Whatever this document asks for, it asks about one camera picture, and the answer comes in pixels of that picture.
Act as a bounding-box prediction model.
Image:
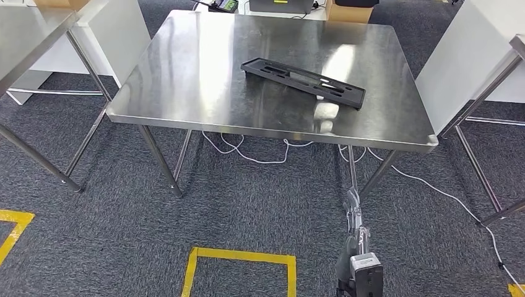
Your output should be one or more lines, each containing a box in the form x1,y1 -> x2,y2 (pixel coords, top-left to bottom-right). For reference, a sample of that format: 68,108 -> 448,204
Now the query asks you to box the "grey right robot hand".
342,187 -> 371,259

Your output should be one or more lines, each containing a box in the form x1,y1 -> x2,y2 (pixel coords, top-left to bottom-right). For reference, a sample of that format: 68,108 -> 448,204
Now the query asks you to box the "long black plastic panel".
240,57 -> 367,111

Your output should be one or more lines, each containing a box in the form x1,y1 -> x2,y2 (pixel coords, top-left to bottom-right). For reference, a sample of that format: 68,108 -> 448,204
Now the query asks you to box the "steel workbench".
105,9 -> 439,199

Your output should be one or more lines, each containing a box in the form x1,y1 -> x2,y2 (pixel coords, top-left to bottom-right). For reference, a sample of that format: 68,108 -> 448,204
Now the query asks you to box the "cardboard box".
326,0 -> 374,24
32,0 -> 91,11

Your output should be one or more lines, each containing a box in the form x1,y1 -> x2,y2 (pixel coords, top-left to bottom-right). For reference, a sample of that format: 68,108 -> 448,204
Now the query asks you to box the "black bag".
334,0 -> 380,8

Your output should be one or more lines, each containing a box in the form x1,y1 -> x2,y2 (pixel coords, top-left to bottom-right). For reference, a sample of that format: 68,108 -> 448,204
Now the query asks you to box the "white desk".
193,0 -> 329,21

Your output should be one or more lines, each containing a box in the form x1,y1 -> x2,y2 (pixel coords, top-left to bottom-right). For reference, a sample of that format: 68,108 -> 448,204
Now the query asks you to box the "grey case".
249,0 -> 315,14

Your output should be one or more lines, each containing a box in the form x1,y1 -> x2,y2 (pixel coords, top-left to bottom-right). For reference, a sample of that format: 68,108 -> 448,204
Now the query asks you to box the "steel table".
0,6 -> 113,194
438,33 -> 525,227

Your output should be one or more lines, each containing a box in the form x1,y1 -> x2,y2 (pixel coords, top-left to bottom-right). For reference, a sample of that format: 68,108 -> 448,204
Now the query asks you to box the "black device with green screen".
207,0 -> 240,14

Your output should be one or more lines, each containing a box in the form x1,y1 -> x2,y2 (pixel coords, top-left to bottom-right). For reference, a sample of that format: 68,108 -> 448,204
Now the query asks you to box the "white cabinet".
6,0 -> 152,105

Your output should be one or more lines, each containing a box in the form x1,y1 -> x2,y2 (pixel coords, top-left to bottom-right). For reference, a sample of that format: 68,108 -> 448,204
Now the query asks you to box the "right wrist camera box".
349,252 -> 384,297

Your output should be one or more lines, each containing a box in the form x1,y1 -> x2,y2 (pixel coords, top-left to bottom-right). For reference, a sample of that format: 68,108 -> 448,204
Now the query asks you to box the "white cable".
201,131 -> 315,165
338,144 -> 525,285

